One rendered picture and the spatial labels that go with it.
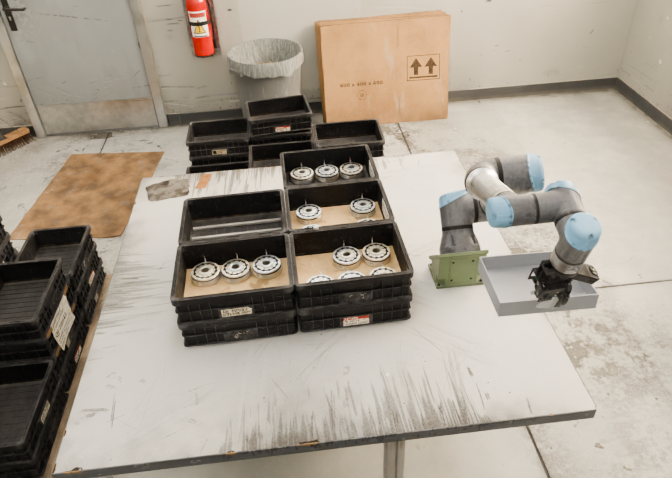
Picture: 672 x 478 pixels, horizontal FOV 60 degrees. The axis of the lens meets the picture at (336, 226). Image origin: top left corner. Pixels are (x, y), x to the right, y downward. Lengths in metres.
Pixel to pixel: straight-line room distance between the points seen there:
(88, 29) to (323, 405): 3.79
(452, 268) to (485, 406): 0.54
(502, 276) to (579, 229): 0.46
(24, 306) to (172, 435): 1.19
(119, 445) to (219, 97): 3.61
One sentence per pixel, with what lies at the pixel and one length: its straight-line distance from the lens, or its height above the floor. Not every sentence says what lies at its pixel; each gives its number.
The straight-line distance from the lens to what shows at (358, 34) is 4.77.
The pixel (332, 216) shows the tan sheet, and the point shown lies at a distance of 2.37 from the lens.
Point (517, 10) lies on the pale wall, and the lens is 5.23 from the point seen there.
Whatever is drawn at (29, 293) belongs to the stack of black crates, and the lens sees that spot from 2.93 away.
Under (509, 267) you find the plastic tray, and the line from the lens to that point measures 1.83.
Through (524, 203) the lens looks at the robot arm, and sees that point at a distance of 1.44.
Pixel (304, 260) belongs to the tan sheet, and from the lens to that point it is 2.16.
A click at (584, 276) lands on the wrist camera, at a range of 1.57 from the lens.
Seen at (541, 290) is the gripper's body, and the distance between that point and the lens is 1.55.
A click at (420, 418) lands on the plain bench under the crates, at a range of 1.86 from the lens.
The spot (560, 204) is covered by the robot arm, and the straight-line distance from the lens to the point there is 1.46.
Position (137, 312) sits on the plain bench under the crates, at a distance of 2.30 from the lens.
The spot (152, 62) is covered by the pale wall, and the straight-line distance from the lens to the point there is 4.99.
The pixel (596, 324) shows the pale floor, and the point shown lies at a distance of 3.27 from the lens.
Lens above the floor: 2.21
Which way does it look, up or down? 37 degrees down
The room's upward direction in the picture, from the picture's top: 3 degrees counter-clockwise
